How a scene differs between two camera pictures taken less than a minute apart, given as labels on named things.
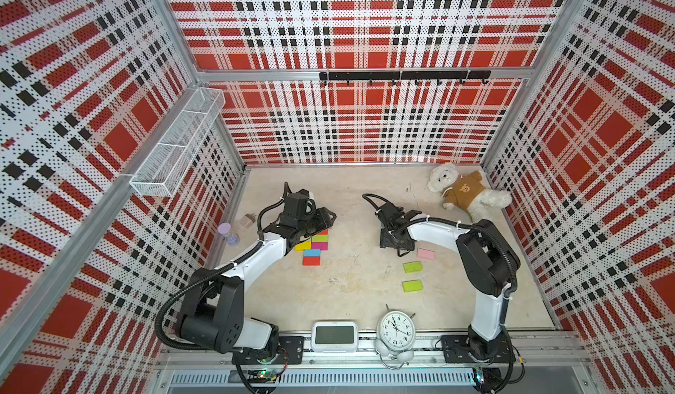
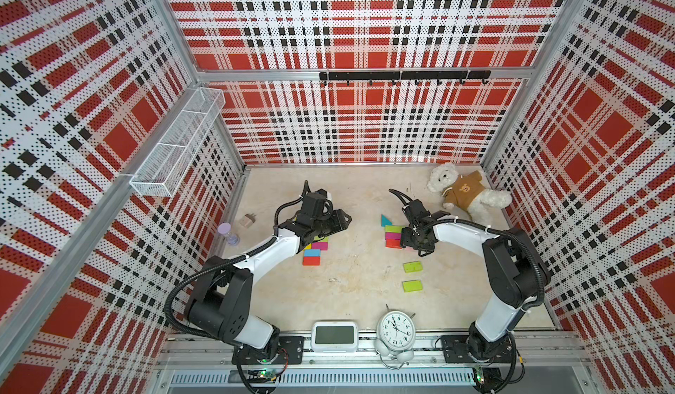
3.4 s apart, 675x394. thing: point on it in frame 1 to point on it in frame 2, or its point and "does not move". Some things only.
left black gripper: (322, 219) to (338, 221)
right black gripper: (384, 242) to (405, 241)
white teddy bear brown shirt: (466, 193) does not move
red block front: (311, 260) does not move
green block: (412, 266) does not move
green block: (414, 286) does not move
